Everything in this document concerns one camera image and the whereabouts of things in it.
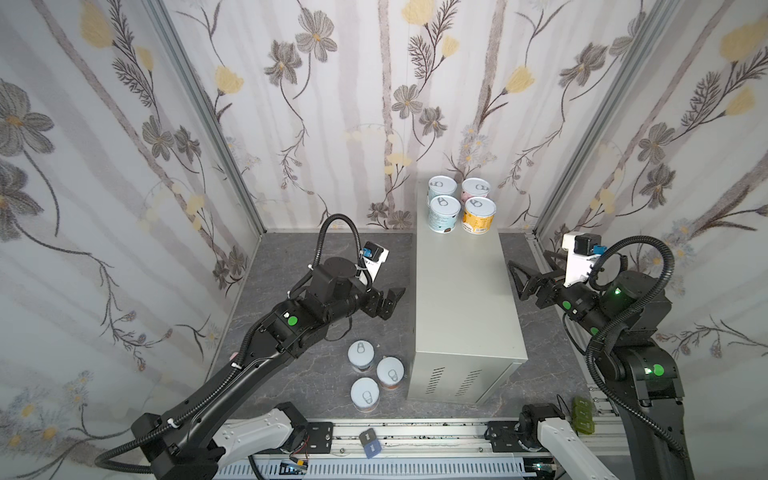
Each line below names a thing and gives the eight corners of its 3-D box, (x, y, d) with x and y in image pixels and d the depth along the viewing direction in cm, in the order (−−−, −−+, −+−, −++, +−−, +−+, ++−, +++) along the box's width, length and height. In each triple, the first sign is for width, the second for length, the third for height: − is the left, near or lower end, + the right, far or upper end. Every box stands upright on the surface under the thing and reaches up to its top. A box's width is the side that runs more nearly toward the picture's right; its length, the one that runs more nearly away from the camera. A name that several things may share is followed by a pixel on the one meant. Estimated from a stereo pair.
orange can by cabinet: (376, 389, 83) (376, 382, 78) (377, 364, 87) (376, 356, 82) (403, 389, 83) (404, 382, 78) (403, 364, 87) (404, 356, 82)
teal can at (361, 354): (348, 370, 86) (346, 363, 82) (350, 347, 91) (348, 340, 86) (374, 370, 87) (373, 363, 82) (374, 347, 91) (374, 340, 87)
